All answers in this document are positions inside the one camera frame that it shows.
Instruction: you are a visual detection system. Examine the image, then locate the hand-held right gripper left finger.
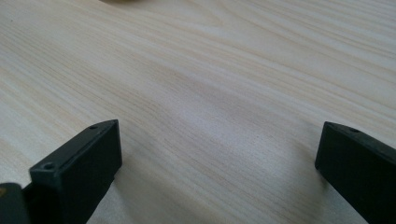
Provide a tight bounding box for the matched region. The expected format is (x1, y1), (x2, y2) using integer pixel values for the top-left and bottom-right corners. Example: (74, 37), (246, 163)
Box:
(22, 119), (123, 224)

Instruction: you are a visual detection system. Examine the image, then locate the tan round object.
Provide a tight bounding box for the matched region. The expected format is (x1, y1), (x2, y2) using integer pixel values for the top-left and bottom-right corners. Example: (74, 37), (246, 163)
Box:
(98, 0), (140, 5)

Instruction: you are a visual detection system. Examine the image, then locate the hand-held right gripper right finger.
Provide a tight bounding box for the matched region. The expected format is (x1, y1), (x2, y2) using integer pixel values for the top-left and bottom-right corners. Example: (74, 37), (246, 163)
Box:
(314, 120), (396, 224)

